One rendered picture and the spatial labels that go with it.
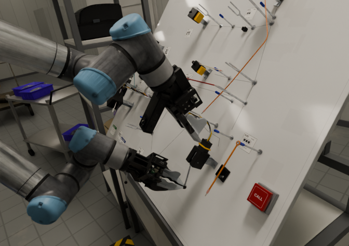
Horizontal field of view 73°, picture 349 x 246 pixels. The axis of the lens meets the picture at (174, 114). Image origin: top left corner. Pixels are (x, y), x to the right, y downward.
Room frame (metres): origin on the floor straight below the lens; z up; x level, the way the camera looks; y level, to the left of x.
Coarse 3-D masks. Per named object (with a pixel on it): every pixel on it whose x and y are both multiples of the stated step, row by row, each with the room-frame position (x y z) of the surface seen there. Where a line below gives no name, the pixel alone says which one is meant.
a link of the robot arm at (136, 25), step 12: (120, 24) 0.50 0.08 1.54; (132, 24) 0.49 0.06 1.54; (144, 24) 0.51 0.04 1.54; (120, 36) 0.49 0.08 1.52; (132, 36) 0.49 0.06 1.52; (144, 36) 0.50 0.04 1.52; (132, 48) 0.48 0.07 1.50; (144, 48) 0.50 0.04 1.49; (156, 48) 0.52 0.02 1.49; (144, 60) 0.50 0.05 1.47; (156, 60) 0.51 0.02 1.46; (144, 72) 0.51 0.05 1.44
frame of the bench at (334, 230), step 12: (312, 192) 0.75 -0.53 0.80; (336, 204) 0.67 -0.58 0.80; (132, 216) 1.36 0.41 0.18; (348, 216) 0.61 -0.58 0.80; (144, 228) 1.07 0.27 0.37; (336, 228) 0.57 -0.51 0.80; (348, 228) 0.58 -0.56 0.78; (312, 240) 0.54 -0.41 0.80; (324, 240) 0.54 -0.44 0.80; (336, 240) 0.54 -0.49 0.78
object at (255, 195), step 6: (258, 186) 0.47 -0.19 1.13; (252, 192) 0.46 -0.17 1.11; (258, 192) 0.46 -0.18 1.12; (264, 192) 0.45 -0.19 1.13; (270, 192) 0.44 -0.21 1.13; (252, 198) 0.46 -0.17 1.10; (258, 198) 0.45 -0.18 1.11; (264, 198) 0.44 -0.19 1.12; (270, 198) 0.43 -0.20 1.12; (258, 204) 0.44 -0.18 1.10; (264, 204) 0.43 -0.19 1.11; (264, 210) 0.42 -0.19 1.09
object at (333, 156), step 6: (330, 144) 0.74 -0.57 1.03; (324, 150) 0.73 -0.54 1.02; (324, 156) 0.73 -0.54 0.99; (330, 156) 0.72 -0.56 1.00; (336, 156) 0.71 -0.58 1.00; (324, 162) 0.72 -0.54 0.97; (330, 162) 0.70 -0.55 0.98; (336, 162) 0.69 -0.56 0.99; (342, 162) 0.68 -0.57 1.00; (348, 162) 0.67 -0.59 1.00; (336, 168) 0.69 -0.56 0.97; (342, 168) 0.67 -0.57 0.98; (348, 168) 0.65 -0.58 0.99; (348, 174) 0.65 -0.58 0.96; (348, 198) 0.63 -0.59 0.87; (348, 204) 0.63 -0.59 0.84; (348, 210) 0.63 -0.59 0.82
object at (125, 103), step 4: (116, 92) 1.26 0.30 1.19; (120, 92) 1.28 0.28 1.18; (116, 96) 1.23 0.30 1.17; (108, 100) 1.24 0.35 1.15; (112, 100) 1.20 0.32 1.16; (116, 100) 1.21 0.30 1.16; (120, 100) 1.23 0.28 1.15; (124, 100) 1.28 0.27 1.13; (108, 104) 1.21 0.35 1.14; (112, 104) 1.25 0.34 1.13; (116, 104) 1.25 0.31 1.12; (120, 104) 1.22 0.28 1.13; (124, 104) 1.28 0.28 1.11; (128, 104) 1.28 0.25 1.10; (132, 104) 1.30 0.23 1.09; (116, 108) 1.24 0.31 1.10
